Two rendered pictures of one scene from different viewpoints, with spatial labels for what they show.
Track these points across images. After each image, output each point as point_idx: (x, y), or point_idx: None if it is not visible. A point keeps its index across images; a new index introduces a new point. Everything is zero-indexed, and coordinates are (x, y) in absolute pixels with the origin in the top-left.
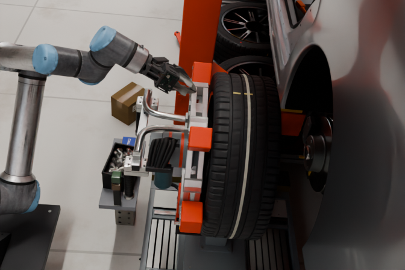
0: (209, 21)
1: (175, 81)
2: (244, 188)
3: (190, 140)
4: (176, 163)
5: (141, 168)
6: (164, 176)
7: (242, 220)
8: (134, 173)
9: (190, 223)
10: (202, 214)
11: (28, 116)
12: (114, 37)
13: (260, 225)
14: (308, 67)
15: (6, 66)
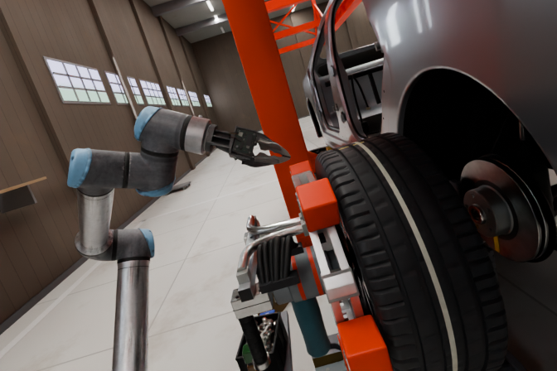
0: (294, 142)
1: (252, 137)
2: (424, 249)
3: (302, 202)
4: (312, 286)
5: (256, 295)
6: (315, 334)
7: (455, 317)
8: (249, 310)
9: (365, 356)
10: (379, 332)
11: (129, 307)
12: (158, 108)
13: (491, 317)
14: None
15: (87, 243)
